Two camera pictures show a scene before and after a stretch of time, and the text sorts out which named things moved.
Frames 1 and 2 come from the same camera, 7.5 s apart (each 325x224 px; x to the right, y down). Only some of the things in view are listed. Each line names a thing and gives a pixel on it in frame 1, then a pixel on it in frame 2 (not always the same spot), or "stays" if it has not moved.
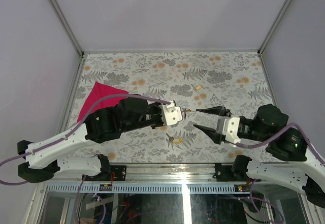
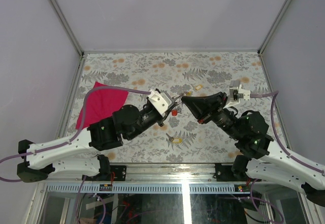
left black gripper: (161, 124) -> (165, 116)
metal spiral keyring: (185, 110) -> (177, 100)
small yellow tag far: (198, 87) stays
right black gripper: (212, 133) -> (201, 106)
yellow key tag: (177, 140) stays
